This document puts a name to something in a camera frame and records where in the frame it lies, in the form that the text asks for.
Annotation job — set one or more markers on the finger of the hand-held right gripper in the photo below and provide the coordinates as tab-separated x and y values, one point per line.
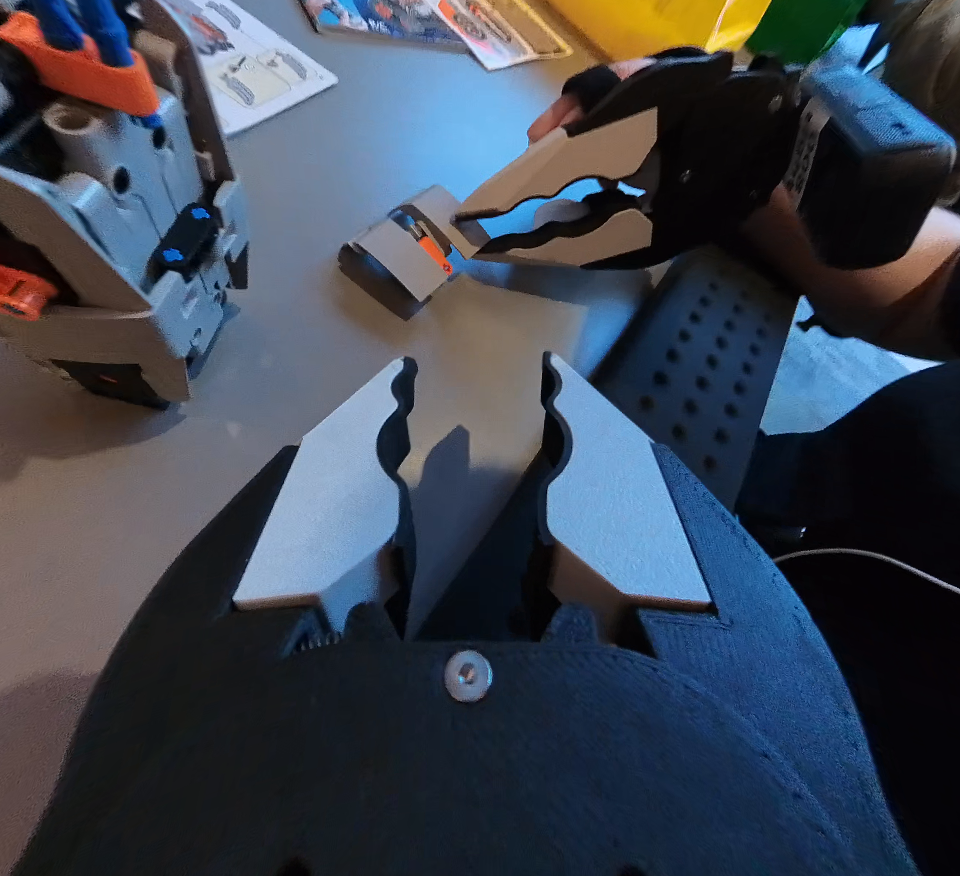
570	156
600	243

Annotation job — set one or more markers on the person's dark clothing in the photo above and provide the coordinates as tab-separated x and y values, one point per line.
885	479

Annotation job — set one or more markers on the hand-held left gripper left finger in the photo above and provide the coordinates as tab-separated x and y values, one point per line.
322	509

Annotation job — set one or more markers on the grey curved block piece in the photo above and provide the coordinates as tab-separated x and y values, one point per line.
390	254

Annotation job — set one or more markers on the open instruction booklet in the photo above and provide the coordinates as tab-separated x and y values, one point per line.
255	59

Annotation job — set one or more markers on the person's right hand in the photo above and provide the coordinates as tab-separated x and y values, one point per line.
559	115

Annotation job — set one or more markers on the colourful sticker sheet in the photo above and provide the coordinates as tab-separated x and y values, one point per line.
495	29

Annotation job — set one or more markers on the grey toy robot assembly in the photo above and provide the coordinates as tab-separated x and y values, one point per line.
112	216

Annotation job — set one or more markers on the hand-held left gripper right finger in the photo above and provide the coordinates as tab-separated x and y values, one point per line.
622	516

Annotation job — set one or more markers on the person's right forearm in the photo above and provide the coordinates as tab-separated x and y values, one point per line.
862	299

